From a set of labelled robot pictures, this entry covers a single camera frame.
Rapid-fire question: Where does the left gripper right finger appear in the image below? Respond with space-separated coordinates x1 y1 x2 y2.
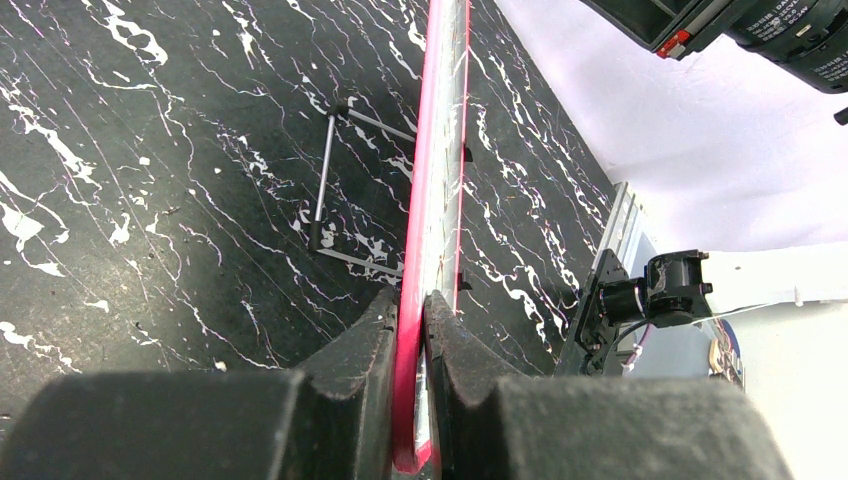
423 293 792 479

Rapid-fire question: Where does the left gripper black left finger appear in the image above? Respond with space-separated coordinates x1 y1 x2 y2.
1 287 398 479

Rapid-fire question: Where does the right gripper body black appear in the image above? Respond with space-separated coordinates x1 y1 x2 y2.
579 0 760 61

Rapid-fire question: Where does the pink framed whiteboard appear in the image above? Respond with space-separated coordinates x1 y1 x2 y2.
391 1 471 474

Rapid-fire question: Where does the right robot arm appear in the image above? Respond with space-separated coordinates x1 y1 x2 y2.
555 1 847 376

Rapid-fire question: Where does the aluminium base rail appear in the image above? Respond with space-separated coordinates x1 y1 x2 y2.
595 182 656 273

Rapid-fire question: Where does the whiteboard metal wire stand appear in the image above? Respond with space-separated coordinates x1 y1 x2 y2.
308 103 416 278

